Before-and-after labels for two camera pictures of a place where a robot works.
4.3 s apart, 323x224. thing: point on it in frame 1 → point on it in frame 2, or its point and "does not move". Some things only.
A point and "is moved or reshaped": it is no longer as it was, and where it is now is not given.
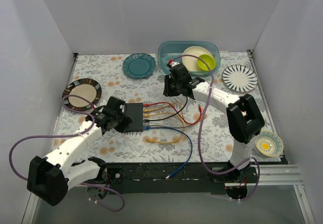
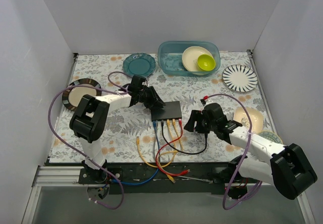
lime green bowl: (209, 60) does not move
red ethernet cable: (199, 105) → (183, 172)
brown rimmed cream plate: (86, 88) does not move
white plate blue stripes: (239, 78) does not move
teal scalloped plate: (139, 65) does not move
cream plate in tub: (191, 62) does not move
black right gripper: (168, 89) → (197, 122)
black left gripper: (123, 119) → (150, 98)
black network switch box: (135, 111) is moved or reshaped
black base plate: (179, 178) does not move
